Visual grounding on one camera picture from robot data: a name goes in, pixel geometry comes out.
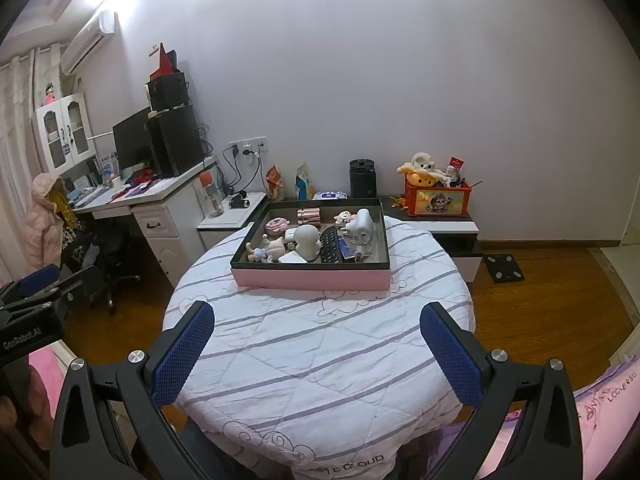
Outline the white wall socket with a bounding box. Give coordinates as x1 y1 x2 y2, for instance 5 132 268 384
229 136 268 157

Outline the yellow white plush toy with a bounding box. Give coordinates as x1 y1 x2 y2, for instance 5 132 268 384
397 151 451 184

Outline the orange storage box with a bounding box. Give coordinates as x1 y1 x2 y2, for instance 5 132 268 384
404 180 473 217

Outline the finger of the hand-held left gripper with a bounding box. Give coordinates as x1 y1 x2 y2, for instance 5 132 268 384
50 265 108 312
0 263 62 306

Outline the pink purple blanket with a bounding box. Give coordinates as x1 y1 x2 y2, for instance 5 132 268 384
450 355 640 480

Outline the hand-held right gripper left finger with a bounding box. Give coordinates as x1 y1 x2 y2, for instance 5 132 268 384
49 300 221 480

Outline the orange snack bag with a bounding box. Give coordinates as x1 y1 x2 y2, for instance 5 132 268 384
265 164 286 200

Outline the baby doll figure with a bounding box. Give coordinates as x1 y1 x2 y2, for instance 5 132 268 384
245 234 287 265

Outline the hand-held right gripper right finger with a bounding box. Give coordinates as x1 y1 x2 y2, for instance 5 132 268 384
420 302 584 480

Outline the black power cable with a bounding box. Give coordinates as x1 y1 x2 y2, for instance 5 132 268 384
220 147 263 196

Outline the red triangular box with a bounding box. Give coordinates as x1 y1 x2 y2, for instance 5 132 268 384
150 42 177 78

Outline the pink box with black rim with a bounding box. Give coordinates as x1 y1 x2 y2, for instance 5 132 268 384
230 197 391 292

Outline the yellow patterned scarf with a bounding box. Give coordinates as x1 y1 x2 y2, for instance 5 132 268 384
52 182 78 231

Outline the black computer tower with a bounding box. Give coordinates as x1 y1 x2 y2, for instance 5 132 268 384
146 105 206 178

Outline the black comb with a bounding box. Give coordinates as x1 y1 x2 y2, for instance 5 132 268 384
317 226 342 264

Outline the white curtain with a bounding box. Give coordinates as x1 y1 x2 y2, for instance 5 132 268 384
0 47 61 281

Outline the white round figurine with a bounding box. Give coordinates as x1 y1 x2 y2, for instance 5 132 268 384
292 224 323 261

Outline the black bathroom scale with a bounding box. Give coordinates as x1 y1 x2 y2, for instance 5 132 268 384
482 254 526 284

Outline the pink jacket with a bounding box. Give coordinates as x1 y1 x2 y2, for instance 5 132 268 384
25 172 63 268

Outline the white striped quilt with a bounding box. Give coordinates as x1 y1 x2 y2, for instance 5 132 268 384
162 215 475 476

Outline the black computer monitor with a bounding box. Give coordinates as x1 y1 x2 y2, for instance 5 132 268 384
112 107 156 171

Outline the black office chair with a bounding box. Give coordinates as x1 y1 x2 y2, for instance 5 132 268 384
62 232 141 316

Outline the pink bottle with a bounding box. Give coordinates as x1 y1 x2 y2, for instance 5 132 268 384
199 170 225 217

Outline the white handheld device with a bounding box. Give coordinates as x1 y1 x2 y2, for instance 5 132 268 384
345 208 376 243

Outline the black kettle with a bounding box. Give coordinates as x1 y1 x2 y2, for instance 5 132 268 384
349 158 378 198

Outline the white desk with drawers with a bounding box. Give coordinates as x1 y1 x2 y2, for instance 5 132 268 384
72 155 218 288

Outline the white glass door cabinet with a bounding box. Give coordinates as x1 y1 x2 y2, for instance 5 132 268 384
32 92 97 173

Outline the white air conditioner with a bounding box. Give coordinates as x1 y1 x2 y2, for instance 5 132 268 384
61 10 117 75

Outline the blue white snack bag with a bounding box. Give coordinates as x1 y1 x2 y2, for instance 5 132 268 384
295 161 315 200

